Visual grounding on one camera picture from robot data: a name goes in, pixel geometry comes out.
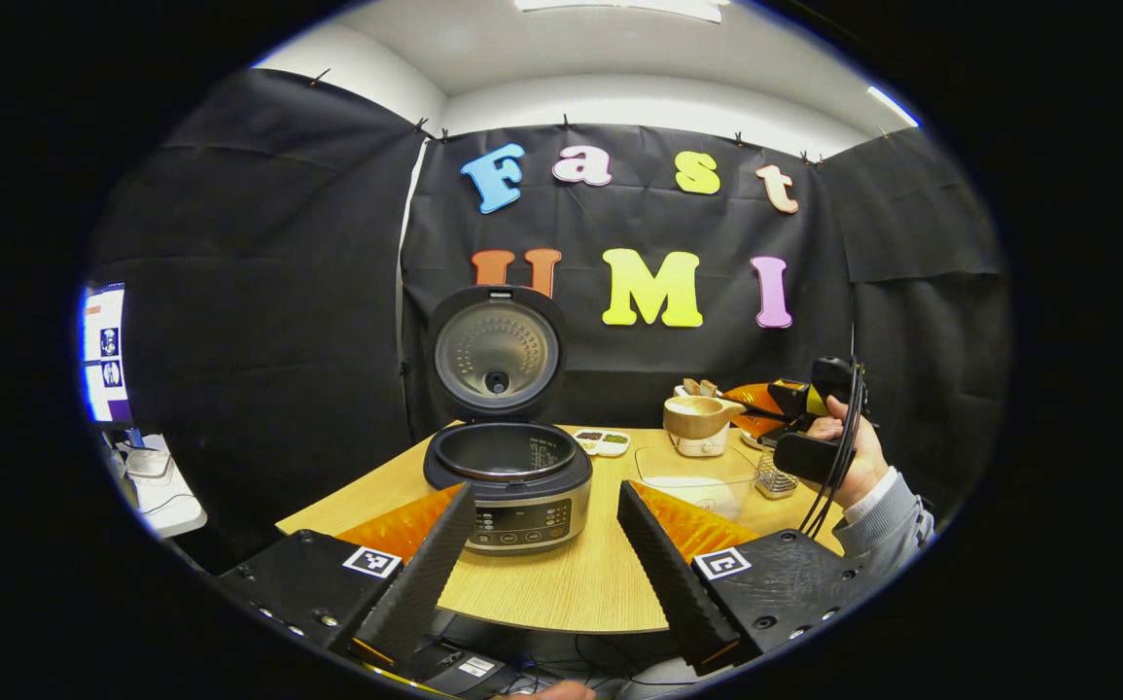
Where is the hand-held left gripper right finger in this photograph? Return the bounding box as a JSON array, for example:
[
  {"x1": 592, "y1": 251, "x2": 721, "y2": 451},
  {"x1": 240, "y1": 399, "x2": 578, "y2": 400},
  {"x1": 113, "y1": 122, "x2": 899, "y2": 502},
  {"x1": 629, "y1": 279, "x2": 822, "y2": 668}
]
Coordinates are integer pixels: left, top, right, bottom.
[{"x1": 616, "y1": 479, "x2": 873, "y2": 672}]

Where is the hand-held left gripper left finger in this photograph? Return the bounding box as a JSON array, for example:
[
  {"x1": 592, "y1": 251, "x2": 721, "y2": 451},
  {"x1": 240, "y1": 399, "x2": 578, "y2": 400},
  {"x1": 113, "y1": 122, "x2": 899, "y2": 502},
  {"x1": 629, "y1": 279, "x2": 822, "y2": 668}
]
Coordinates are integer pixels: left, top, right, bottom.
[{"x1": 216, "y1": 483, "x2": 477, "y2": 665}]

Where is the metal wire chopstick holder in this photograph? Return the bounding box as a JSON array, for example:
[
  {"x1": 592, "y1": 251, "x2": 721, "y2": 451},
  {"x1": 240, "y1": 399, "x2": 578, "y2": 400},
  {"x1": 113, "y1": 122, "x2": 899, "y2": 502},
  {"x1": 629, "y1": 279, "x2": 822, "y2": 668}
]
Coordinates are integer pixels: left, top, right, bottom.
[{"x1": 754, "y1": 447, "x2": 800, "y2": 500}]

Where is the wooden spoon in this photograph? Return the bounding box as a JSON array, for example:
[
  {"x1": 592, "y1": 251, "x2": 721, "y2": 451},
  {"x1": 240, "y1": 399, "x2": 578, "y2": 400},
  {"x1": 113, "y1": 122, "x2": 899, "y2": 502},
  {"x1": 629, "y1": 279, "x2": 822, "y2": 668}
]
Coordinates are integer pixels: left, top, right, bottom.
[{"x1": 663, "y1": 393, "x2": 790, "y2": 441}]

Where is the dark grey rice cooker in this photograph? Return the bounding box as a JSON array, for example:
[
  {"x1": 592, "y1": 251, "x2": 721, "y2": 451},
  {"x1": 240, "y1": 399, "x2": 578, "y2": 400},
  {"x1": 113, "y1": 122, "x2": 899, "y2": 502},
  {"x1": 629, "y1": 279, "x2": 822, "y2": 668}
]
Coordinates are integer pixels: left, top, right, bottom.
[{"x1": 423, "y1": 285, "x2": 593, "y2": 555}]

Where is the white toaster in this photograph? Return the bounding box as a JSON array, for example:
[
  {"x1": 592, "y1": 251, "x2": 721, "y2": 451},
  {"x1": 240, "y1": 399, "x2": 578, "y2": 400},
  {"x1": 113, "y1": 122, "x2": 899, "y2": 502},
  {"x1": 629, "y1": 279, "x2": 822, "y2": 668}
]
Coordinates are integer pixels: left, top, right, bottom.
[{"x1": 670, "y1": 381, "x2": 732, "y2": 458}]

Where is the clear glass tray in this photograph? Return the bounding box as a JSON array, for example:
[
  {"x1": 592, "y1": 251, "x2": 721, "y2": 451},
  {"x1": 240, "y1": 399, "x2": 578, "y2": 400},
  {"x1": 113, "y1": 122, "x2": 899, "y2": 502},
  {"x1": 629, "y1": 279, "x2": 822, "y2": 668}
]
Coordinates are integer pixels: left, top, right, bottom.
[{"x1": 634, "y1": 445, "x2": 766, "y2": 521}]

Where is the white divided dish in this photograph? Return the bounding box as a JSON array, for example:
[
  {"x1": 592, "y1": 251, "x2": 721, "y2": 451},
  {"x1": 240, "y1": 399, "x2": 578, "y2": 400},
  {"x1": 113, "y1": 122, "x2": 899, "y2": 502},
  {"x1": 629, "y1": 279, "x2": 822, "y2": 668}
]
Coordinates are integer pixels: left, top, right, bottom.
[{"x1": 573, "y1": 429, "x2": 631, "y2": 458}]

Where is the white side table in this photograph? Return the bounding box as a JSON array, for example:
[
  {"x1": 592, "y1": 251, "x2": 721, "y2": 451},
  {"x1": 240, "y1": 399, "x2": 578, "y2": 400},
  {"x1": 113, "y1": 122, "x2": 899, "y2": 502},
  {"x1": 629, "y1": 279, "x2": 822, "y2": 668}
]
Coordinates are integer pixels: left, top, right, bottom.
[{"x1": 109, "y1": 433, "x2": 209, "y2": 539}]

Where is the computer monitor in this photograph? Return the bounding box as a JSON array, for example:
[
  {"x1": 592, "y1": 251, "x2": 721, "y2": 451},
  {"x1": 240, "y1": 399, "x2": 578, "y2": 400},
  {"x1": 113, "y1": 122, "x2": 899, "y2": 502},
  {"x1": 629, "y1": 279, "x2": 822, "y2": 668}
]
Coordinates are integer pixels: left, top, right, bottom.
[{"x1": 82, "y1": 284, "x2": 129, "y2": 424}]

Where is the long ceiling light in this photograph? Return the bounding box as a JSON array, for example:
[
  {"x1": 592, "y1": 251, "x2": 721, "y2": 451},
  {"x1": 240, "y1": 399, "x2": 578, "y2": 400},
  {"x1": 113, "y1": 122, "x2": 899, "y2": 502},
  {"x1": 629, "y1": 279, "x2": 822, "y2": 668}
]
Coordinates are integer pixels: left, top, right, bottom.
[{"x1": 514, "y1": 0, "x2": 729, "y2": 22}]

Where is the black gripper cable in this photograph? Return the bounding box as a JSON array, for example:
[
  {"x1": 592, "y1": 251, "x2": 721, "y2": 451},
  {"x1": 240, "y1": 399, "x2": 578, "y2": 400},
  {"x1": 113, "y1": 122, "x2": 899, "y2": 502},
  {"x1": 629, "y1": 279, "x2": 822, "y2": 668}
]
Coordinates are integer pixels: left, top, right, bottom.
[{"x1": 799, "y1": 331, "x2": 868, "y2": 541}]

